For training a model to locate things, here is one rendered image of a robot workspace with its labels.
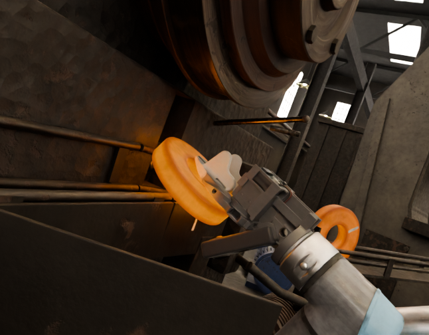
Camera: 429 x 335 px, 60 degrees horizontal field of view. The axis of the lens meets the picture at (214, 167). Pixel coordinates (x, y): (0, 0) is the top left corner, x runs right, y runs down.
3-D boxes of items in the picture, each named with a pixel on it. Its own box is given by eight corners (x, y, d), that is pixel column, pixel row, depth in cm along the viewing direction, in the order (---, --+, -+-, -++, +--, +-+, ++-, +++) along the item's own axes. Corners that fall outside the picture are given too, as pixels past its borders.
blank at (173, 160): (134, 144, 55) (150, 129, 54) (183, 154, 69) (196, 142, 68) (192, 230, 50) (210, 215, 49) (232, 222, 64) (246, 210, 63)
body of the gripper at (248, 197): (269, 167, 59) (326, 221, 54) (234, 207, 61) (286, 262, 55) (251, 160, 52) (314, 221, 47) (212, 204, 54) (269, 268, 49)
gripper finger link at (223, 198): (218, 174, 59) (254, 213, 55) (210, 182, 59) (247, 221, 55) (203, 170, 55) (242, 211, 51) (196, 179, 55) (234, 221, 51)
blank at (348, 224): (308, 270, 96) (316, 276, 93) (299, 217, 92) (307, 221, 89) (353, 247, 101) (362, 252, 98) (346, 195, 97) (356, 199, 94)
